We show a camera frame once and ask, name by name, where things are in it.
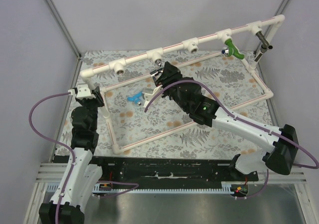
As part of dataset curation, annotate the chrome metal faucet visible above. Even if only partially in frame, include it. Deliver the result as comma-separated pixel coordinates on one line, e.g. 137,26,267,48
150,59,163,83

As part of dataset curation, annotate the white PVC pipe frame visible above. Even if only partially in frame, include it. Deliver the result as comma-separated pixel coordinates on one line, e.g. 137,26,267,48
79,15,285,156

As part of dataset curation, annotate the green plastic faucet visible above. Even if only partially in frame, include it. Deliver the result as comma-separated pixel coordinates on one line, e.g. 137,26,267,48
221,39,245,60

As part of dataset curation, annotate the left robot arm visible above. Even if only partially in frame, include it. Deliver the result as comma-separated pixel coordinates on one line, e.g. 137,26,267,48
39,84,104,224

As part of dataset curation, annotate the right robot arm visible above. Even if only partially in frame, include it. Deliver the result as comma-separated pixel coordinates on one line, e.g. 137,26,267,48
155,62,298,175

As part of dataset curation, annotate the blue plastic faucet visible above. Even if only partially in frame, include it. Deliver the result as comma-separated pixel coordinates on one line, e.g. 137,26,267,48
127,92,143,106

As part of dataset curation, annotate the floral patterned table mat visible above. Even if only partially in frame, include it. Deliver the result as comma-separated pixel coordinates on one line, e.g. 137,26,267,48
53,49,282,161

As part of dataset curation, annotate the dark bronze installed faucet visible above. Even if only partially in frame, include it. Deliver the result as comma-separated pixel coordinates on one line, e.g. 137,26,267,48
254,31,273,62

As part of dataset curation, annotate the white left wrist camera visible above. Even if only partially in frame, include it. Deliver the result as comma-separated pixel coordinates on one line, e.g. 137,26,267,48
68,84,95,100

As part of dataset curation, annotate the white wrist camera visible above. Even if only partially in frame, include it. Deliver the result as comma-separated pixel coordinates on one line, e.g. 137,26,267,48
142,86,162,107
68,84,95,100

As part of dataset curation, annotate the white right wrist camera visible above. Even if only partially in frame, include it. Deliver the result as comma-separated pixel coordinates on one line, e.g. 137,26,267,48
142,86,162,107

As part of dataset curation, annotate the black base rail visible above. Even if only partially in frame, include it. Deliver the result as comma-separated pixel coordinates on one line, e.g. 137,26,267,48
90,156,259,187

